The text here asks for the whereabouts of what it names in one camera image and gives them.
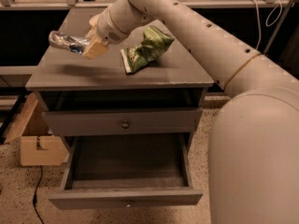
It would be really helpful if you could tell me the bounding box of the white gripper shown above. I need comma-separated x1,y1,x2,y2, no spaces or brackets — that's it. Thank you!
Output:
83,7,128,59

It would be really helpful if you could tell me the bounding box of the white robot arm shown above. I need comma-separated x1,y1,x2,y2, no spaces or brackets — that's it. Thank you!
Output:
90,0,299,224

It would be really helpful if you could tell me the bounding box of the closed grey upper drawer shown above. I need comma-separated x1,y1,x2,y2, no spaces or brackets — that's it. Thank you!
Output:
43,108,202,136

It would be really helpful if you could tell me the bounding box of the open grey lower drawer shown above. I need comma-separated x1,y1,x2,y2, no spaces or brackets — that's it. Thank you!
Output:
50,133,203,210

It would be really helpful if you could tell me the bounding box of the beige paper bowl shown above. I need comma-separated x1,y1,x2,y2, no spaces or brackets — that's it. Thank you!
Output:
89,14,99,27

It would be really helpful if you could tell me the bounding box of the green chip bag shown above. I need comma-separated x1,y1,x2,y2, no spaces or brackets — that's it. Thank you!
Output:
121,25,175,74

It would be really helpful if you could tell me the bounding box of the grey wooden cabinet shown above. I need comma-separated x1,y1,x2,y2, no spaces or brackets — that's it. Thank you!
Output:
25,6,214,147

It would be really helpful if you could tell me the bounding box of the cardboard box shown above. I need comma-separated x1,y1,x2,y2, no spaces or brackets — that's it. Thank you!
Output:
5,93,68,166

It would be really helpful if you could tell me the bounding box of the black floor cable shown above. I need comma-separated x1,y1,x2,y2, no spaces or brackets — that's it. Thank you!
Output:
32,165,45,224

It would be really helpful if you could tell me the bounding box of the white hanging cable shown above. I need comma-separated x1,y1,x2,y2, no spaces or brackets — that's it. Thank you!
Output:
249,0,284,50

